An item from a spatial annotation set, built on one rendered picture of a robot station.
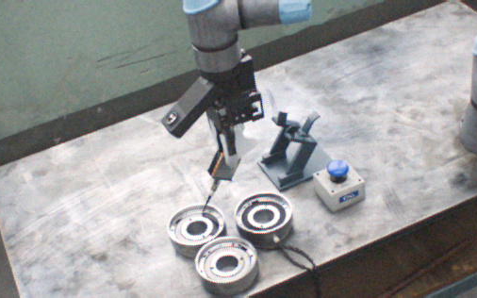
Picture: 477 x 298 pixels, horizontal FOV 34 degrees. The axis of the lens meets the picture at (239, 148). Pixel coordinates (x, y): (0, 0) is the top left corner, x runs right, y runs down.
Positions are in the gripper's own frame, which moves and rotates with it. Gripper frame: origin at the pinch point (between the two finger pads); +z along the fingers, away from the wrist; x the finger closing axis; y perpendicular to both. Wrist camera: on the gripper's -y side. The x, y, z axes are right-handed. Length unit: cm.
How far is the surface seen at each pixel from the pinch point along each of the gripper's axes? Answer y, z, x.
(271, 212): 4.7, 10.8, -5.7
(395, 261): 30.2, 38.1, -6.7
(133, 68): 17, 72, 154
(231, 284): -8.8, 9.4, -18.6
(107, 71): 7, 69, 154
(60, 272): -33.6, 12.7, 3.4
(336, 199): 16.0, 9.9, -10.0
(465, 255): 43, 38, -13
